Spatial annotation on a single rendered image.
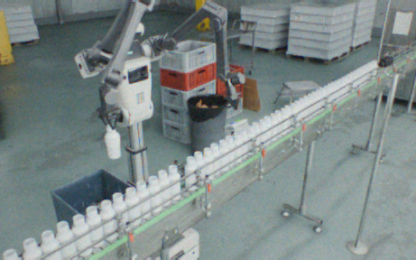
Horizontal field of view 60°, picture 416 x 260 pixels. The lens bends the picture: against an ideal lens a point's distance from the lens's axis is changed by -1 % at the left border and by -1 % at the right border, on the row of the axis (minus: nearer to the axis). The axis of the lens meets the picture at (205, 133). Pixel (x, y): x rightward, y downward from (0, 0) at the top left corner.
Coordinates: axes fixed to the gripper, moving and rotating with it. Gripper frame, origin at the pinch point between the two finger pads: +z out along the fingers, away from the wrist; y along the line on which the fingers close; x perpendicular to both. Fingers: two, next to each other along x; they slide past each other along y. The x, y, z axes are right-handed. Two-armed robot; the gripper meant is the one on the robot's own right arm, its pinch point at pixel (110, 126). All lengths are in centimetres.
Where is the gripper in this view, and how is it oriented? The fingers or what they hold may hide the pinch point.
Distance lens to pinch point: 175.0
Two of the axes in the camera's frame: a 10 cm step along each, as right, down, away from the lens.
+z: 0.3, 9.1, 4.2
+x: 6.6, -3.4, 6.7
